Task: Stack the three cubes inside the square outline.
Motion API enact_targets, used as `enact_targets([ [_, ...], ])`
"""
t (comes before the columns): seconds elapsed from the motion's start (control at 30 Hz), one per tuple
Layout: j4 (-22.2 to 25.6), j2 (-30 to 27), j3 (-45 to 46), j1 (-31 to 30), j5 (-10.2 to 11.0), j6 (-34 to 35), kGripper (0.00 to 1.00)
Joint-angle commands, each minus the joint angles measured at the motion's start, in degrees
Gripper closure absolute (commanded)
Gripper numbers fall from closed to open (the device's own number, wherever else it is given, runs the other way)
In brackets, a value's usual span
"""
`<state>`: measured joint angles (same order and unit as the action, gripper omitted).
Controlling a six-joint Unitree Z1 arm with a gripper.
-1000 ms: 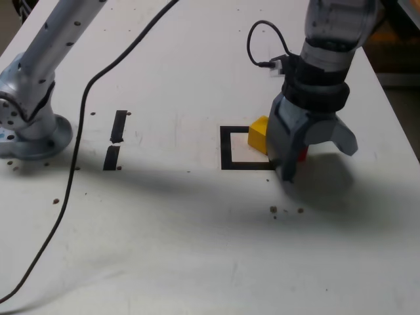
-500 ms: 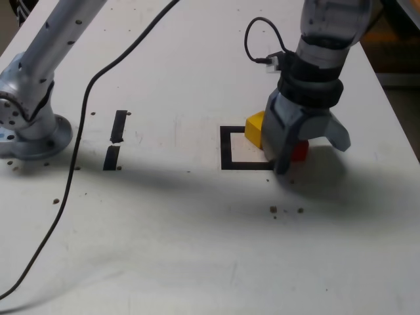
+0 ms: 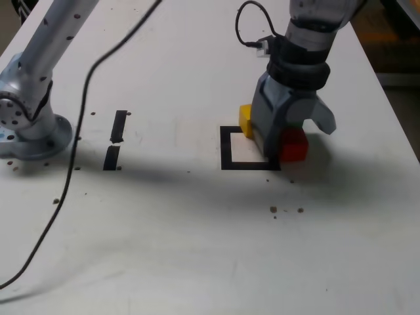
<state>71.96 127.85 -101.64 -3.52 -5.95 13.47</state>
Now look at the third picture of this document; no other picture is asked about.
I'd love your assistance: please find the black tape strip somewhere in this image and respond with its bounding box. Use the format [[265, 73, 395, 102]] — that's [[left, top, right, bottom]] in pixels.
[[102, 110, 128, 171]]

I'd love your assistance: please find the yellow cube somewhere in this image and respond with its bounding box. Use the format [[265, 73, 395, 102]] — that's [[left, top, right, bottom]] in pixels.
[[238, 104, 255, 139]]

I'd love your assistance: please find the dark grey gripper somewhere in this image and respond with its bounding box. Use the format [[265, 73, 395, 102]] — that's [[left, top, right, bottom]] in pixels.
[[251, 74, 338, 162]]

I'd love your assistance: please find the red cube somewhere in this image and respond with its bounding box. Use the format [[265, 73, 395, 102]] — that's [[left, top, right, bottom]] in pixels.
[[279, 127, 310, 163]]

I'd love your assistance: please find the small white wrist camera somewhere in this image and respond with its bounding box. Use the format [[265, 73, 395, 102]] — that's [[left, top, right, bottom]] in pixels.
[[255, 37, 275, 58]]

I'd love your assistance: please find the black tape square outline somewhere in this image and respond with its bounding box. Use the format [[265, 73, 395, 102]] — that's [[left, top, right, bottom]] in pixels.
[[219, 125, 282, 171]]

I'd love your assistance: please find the thin black camera cable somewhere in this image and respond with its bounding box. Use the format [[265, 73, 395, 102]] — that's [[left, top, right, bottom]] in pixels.
[[236, 1, 277, 49]]

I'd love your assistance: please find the long black cable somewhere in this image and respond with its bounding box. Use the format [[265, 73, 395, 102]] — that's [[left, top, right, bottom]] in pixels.
[[0, 0, 163, 289]]

